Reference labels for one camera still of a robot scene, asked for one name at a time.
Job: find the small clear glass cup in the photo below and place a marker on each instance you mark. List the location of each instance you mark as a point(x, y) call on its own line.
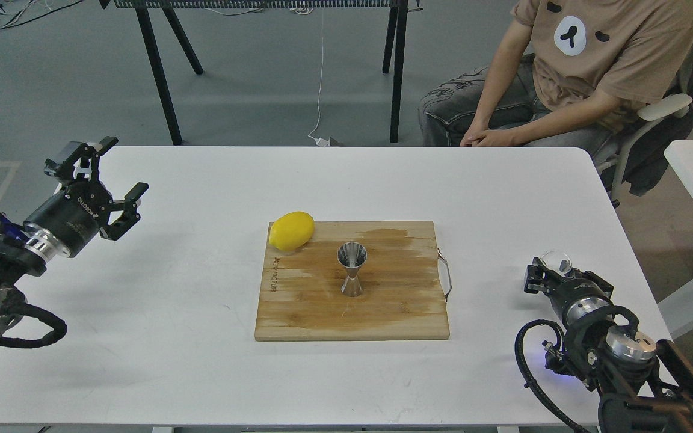
point(559, 261)

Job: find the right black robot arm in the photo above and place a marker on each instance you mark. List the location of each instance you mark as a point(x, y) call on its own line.
point(644, 385)

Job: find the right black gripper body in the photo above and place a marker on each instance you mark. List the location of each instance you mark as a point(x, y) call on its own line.
point(571, 303)

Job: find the person in tan shirt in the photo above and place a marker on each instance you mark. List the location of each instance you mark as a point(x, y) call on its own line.
point(565, 74)

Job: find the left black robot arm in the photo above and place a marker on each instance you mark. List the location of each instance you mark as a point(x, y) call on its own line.
point(23, 325)

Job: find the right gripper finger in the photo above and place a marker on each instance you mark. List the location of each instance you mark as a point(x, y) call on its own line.
point(540, 278)
point(587, 278)

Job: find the white office chair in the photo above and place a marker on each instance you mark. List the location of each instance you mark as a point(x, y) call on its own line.
point(676, 105)

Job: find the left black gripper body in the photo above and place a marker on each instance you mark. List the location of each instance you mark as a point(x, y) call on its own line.
point(73, 216)

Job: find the yellow lemon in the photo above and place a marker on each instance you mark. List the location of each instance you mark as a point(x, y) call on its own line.
point(291, 231)

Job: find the steel jigger measuring cup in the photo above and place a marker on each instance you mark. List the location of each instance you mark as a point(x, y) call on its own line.
point(352, 256)

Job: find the wooden cutting board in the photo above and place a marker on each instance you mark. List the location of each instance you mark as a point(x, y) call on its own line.
point(300, 299)

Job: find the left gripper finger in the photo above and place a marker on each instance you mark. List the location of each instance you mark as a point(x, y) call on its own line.
point(117, 217)
point(78, 163)

